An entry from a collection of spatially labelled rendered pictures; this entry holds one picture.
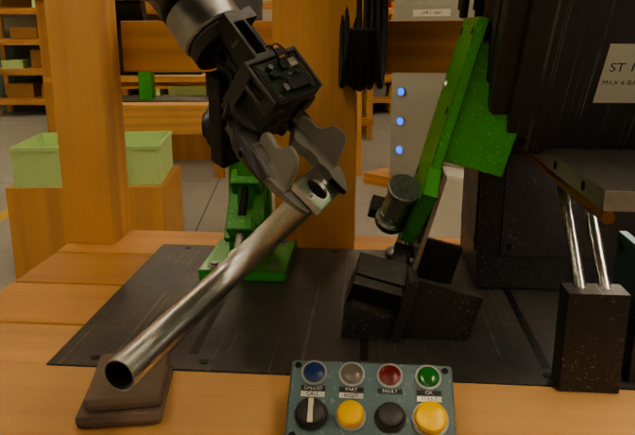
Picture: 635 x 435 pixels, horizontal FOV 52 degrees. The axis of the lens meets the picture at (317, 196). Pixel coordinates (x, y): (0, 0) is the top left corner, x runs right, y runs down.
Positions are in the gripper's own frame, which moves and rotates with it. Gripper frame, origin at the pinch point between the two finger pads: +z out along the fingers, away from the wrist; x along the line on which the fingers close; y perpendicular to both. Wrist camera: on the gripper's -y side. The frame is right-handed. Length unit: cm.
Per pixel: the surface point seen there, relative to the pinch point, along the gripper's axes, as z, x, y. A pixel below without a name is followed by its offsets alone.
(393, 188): 3.6, 8.9, 0.9
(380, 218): 5.1, 10.0, -4.9
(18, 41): -567, 344, -764
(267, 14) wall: -418, 660, -634
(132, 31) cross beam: -50, 19, -38
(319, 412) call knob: 17.0, -14.5, 0.4
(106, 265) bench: -17, -3, -51
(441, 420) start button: 23.5, -8.1, 5.6
